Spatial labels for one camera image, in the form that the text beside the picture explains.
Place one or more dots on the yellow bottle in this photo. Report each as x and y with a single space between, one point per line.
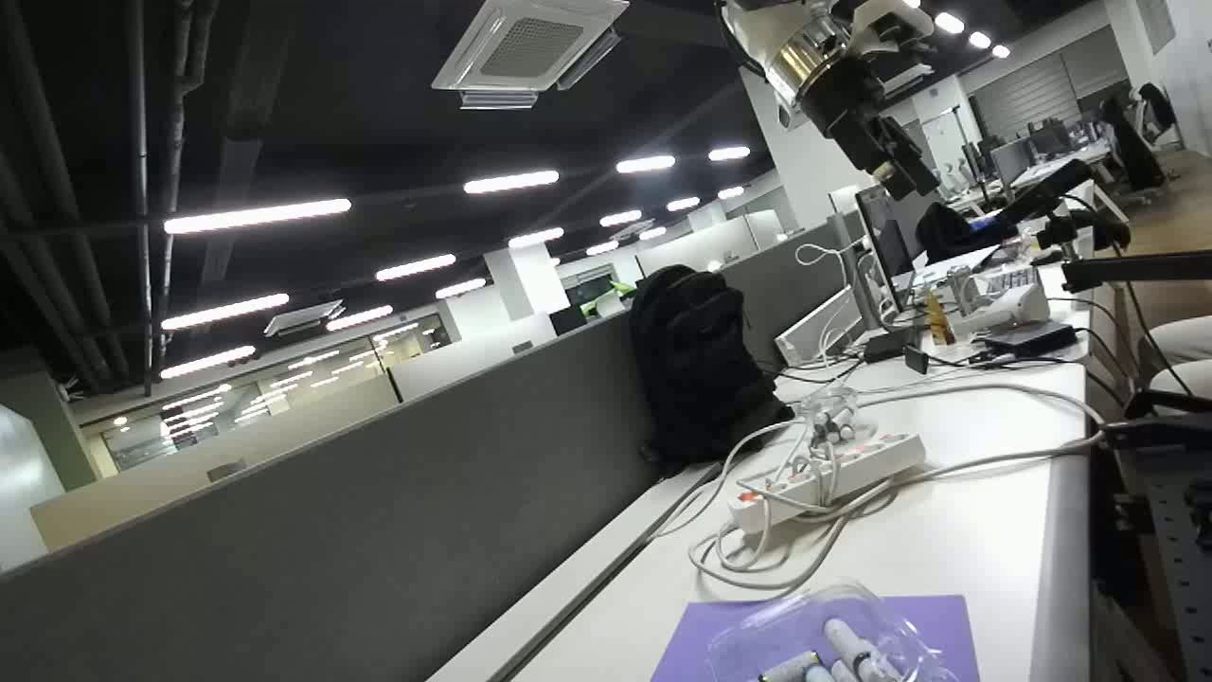
936 317

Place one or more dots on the grey desk partition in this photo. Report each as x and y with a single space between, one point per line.
378 515

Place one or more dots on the computer monitor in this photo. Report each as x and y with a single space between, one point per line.
888 239

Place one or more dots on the purple mat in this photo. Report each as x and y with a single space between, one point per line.
705 637

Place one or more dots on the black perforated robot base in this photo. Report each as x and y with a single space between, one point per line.
1175 543

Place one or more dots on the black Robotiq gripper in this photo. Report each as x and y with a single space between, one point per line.
850 105

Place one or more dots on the white multi-switch power strip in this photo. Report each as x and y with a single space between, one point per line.
835 479

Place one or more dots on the ceiling air conditioner unit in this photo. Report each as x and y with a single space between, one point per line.
526 48

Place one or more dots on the white box on desk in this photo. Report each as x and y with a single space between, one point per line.
1006 297

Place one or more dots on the black backpack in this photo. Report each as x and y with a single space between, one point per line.
696 365

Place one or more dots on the clear bag with white parts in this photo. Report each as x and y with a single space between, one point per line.
826 416

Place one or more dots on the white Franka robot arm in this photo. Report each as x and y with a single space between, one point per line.
757 28

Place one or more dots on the long ceiling light tube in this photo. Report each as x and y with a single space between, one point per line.
646 165
260 212
508 182
226 311
414 268
207 361

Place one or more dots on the clear bag of markers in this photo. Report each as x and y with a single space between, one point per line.
840 640

